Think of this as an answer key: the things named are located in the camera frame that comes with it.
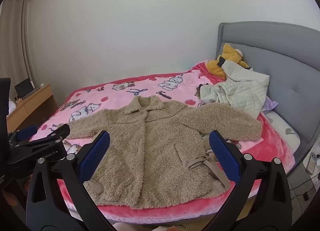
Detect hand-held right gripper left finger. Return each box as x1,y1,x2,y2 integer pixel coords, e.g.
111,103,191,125
26,130,118,231

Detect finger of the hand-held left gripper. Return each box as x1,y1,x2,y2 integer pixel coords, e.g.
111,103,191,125
9,125,38,144
46,124,71,144

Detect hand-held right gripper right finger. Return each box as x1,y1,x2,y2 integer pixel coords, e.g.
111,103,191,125
209,130,293,231

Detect beige fleece coat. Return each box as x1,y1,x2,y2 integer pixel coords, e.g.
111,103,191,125
64,95,263,209

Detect wooden desk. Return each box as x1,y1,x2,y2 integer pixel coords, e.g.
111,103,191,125
6,83,59,134

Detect black laptop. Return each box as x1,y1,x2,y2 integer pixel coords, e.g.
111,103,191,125
14,78,34,98

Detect white printed bed sheet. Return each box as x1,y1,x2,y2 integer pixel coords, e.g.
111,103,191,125
265,111,300,154

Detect purple cloth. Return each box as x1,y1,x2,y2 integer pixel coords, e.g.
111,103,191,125
262,96,278,114

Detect white quilted jacket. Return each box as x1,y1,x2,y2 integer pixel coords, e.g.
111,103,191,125
200,60,271,119

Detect beige curtain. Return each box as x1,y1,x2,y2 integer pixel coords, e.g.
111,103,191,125
0,0,37,89

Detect pink printed blanket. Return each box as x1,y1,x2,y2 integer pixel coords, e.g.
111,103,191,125
29,62,297,224

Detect white power strip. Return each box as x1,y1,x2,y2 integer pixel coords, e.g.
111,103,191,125
306,152,320,174

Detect yellow plush toy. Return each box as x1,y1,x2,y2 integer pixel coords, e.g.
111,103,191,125
206,43,250,80

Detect grey upholstered headboard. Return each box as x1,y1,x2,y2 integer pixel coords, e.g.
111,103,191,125
215,22,320,179

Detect black cable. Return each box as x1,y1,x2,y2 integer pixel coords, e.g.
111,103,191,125
287,172,320,201

